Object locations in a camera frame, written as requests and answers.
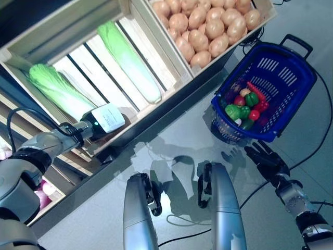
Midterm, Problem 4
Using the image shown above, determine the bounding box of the wooden purple onion crate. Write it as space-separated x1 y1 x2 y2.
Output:
25 166 86 227

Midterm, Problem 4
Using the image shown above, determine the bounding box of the wooden neighbour display stand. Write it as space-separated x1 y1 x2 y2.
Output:
0 88 102 227

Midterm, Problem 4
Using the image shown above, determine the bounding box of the silver robot left leg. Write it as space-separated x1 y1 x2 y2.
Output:
122 172 163 250

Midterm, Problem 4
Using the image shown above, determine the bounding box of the red bell pepper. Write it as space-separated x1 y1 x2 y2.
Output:
256 100 270 113

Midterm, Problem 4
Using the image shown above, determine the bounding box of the green bell pepper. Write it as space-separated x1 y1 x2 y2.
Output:
239 106 251 120
240 119 255 131
245 92 259 107

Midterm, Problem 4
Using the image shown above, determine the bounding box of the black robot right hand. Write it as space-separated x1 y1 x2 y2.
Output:
244 140 291 183

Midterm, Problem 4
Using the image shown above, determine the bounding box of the silver robot leg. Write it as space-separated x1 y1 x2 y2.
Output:
122 172 163 250
197 161 248 250

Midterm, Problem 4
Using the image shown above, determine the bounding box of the blue plastic shopping basket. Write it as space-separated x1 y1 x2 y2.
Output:
211 43 318 143

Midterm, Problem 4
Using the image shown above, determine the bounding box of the wooden vegetable display stand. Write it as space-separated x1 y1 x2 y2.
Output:
0 0 277 227

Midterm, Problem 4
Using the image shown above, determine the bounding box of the green white napa cabbage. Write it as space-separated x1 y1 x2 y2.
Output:
29 64 98 120
96 20 162 104

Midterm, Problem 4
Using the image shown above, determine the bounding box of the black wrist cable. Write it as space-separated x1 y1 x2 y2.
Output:
6 108 85 153

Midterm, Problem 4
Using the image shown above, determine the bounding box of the light green lettuce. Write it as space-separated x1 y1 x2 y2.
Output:
224 104 244 119

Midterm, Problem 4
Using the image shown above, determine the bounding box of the black basket handle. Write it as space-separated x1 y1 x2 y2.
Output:
280 33 313 59

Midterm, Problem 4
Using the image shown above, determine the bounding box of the wooden potato crate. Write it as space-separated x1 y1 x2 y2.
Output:
130 0 277 79

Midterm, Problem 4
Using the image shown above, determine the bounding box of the silver robot right leg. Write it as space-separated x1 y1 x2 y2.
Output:
197 161 248 250

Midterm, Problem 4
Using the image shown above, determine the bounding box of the purple eggplant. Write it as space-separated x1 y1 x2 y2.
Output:
224 85 241 104

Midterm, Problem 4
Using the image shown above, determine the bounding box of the red chili pepper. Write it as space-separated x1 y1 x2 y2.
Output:
246 81 267 103

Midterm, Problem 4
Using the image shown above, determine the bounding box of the purple white onion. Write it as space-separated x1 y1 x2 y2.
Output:
40 181 57 195
33 190 50 211

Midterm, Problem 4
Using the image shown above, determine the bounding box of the pale floor cord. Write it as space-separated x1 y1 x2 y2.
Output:
165 212 212 227

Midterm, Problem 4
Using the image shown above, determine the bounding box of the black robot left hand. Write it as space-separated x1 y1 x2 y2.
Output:
79 103 126 141

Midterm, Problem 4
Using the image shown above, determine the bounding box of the wooden cabbage crate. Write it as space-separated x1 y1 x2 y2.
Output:
0 0 195 157

